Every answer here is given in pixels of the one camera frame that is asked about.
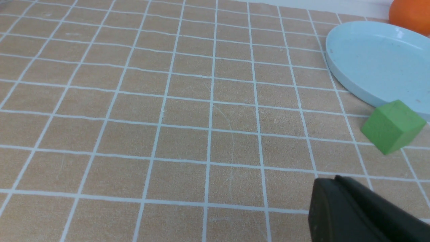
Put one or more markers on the blue plate left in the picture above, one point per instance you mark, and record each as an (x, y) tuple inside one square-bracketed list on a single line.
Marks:
[(380, 63)]

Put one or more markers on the checkered orange tablecloth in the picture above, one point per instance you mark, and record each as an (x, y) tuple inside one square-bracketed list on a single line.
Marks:
[(182, 121)]

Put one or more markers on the orange fruit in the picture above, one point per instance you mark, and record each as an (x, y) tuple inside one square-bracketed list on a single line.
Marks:
[(413, 15)]

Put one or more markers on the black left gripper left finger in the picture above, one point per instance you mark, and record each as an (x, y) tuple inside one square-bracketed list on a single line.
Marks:
[(335, 217)]

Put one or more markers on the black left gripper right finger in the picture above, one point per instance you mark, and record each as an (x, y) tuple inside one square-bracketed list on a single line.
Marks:
[(396, 224)]

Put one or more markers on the green cube block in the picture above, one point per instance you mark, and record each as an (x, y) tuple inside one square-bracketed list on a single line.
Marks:
[(392, 126)]

